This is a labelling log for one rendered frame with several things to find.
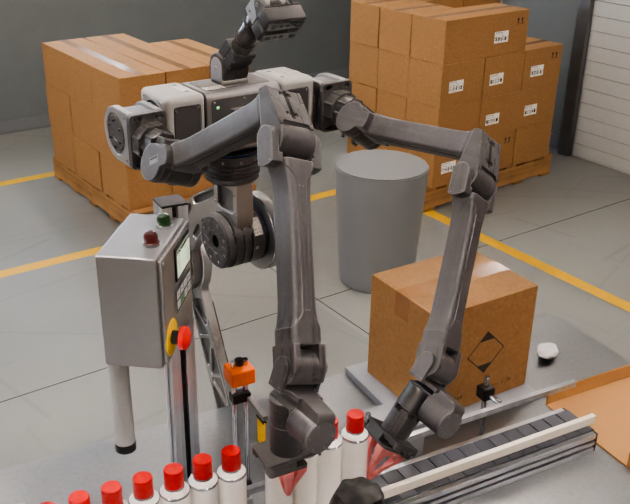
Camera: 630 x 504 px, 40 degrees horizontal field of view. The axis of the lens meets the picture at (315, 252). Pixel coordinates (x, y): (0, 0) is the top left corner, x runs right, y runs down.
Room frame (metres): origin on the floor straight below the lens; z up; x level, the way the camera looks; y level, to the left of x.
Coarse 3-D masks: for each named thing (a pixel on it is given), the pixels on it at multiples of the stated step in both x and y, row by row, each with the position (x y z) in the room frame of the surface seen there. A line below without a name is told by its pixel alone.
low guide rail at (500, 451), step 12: (576, 420) 1.56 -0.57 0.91; (588, 420) 1.56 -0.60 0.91; (540, 432) 1.51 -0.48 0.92; (552, 432) 1.52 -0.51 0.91; (564, 432) 1.53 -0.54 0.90; (504, 444) 1.47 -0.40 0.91; (516, 444) 1.47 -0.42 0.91; (528, 444) 1.49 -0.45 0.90; (480, 456) 1.43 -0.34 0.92; (492, 456) 1.44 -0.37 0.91; (444, 468) 1.39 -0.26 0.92; (456, 468) 1.40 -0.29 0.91; (468, 468) 1.41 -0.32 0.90; (408, 480) 1.35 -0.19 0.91; (420, 480) 1.36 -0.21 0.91; (432, 480) 1.37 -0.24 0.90; (384, 492) 1.32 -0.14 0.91; (396, 492) 1.33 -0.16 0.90
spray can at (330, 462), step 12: (336, 420) 1.31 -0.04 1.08; (336, 432) 1.30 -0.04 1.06; (336, 444) 1.29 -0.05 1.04; (324, 456) 1.28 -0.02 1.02; (336, 456) 1.29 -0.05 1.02; (324, 468) 1.28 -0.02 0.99; (336, 468) 1.29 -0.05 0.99; (324, 480) 1.28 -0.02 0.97; (336, 480) 1.29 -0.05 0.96; (324, 492) 1.28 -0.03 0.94
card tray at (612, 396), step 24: (576, 384) 1.77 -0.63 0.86; (600, 384) 1.81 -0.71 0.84; (624, 384) 1.82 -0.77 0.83; (552, 408) 1.71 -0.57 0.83; (576, 408) 1.72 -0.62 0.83; (600, 408) 1.72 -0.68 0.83; (624, 408) 1.72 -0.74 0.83; (600, 432) 1.62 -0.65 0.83; (624, 432) 1.63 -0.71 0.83; (624, 456) 1.54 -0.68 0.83
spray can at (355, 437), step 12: (348, 420) 1.32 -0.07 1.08; (360, 420) 1.31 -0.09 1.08; (348, 432) 1.32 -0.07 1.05; (360, 432) 1.31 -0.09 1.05; (348, 444) 1.31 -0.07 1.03; (360, 444) 1.31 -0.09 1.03; (348, 456) 1.31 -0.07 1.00; (360, 456) 1.31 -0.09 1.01; (348, 468) 1.31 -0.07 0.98; (360, 468) 1.31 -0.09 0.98
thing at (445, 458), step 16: (560, 416) 1.62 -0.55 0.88; (576, 416) 1.62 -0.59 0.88; (512, 432) 1.56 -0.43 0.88; (528, 432) 1.56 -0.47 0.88; (576, 432) 1.56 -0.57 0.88; (464, 448) 1.50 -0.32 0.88; (480, 448) 1.50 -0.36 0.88; (528, 448) 1.50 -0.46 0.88; (544, 448) 1.51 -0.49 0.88; (416, 464) 1.44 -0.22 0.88; (432, 464) 1.44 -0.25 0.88; (480, 464) 1.45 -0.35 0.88; (496, 464) 1.45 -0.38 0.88; (384, 480) 1.39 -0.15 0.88; (400, 480) 1.39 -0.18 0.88; (448, 480) 1.39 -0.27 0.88; (400, 496) 1.35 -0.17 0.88
